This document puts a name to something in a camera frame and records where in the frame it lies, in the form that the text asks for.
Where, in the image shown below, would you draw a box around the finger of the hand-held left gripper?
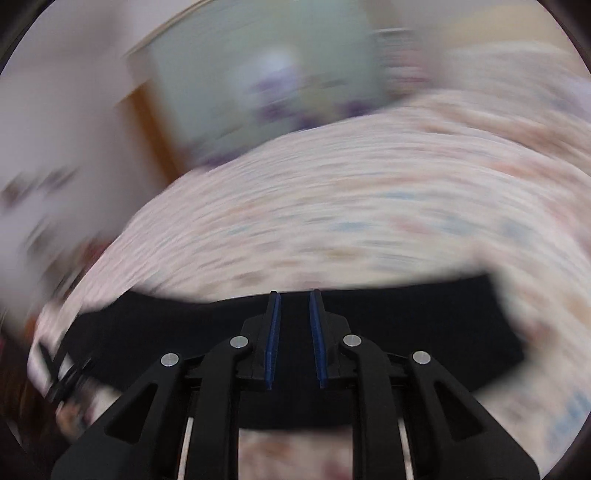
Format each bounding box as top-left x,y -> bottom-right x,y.
28,339 -> 95,411

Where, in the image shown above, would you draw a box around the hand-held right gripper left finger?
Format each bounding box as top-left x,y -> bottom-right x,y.
50,291 -> 282,480

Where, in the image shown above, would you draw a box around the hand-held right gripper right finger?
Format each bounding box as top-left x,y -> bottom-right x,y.
308,290 -> 541,480

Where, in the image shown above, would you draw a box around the black pants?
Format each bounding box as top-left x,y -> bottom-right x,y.
55,273 -> 525,431

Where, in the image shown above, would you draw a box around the floral printed bed sheet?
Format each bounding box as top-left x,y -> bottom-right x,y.
28,41 -> 591,480

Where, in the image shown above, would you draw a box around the wooden headboard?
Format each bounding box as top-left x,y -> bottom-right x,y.
127,83 -> 195,174

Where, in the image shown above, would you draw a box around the pale green cabinet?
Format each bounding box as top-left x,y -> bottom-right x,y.
127,0 -> 393,162

